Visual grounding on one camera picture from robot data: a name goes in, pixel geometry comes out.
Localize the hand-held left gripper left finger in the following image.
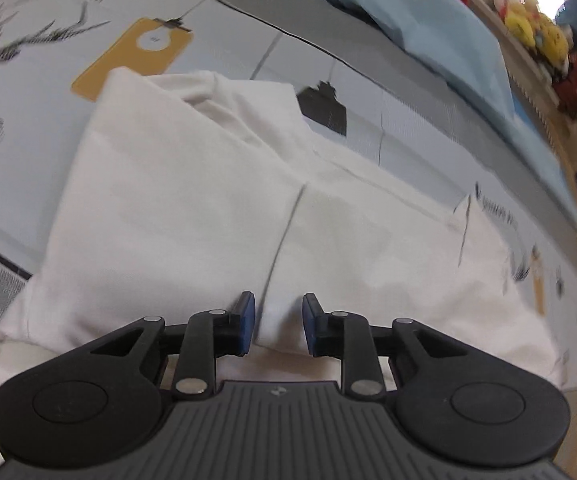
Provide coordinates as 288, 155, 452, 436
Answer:
88, 290, 258, 402

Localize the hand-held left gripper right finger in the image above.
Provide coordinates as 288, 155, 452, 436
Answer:
302, 292, 469, 402

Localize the white t-shirt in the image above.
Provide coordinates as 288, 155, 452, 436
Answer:
0, 69, 569, 398

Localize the grey printed bed cover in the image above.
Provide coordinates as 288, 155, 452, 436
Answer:
0, 0, 577, 480

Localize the white window ledge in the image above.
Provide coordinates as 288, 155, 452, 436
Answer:
468, 0, 571, 128

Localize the yellow spotted plush toy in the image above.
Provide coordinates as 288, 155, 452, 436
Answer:
493, 0, 571, 81

